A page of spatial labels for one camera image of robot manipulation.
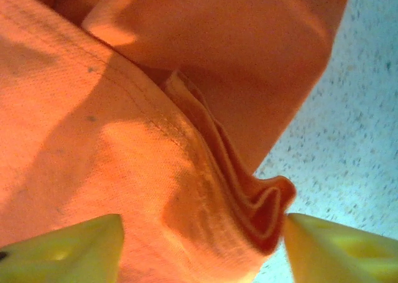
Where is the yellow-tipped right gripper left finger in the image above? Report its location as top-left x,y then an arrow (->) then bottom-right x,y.
0,213 -> 125,283

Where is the orange mesh t-shirt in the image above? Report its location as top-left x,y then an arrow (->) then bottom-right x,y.
0,0 -> 355,283

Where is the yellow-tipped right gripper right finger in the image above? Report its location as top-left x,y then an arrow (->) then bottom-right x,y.
283,213 -> 398,283

